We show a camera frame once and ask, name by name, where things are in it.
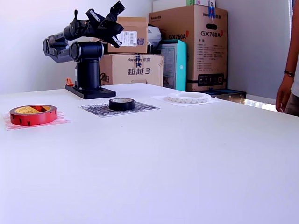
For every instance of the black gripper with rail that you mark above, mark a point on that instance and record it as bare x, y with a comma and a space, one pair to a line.
107, 29

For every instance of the black tape roll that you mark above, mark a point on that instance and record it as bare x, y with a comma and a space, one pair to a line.
121, 106

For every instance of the white tape roll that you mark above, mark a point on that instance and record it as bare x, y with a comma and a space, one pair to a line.
182, 100

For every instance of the red tape roll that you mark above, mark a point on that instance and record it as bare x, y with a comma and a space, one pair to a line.
35, 120

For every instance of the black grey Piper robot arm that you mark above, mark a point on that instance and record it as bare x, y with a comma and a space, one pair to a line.
87, 72

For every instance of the person left forearm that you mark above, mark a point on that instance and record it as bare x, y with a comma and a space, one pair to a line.
292, 42

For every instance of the person left hand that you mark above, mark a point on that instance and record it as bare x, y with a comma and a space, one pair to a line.
283, 95

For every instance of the cardboard box with shipping label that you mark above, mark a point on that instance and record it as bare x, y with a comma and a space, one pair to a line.
135, 30

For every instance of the white plastic bag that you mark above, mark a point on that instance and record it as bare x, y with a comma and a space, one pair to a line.
154, 35

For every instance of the cardboard box with blue characters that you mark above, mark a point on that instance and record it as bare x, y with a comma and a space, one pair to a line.
121, 79

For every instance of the orange clamp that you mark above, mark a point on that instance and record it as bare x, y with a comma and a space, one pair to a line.
69, 81

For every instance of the teal carton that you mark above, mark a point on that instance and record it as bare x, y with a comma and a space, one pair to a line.
181, 65

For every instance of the blank white paper sheet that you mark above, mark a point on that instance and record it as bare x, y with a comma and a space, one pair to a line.
158, 98

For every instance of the black scribbled paper sheet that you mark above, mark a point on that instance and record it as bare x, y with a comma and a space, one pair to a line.
144, 107

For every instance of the red scribbled paper sheet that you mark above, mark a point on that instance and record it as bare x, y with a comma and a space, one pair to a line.
61, 119

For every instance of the tall GX760A cardboard box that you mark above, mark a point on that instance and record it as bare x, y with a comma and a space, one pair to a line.
210, 58

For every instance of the black wristband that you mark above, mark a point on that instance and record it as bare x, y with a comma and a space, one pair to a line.
289, 73

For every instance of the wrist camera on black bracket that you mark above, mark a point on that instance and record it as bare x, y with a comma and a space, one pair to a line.
115, 11

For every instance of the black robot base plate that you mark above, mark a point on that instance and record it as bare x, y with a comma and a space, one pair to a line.
93, 93

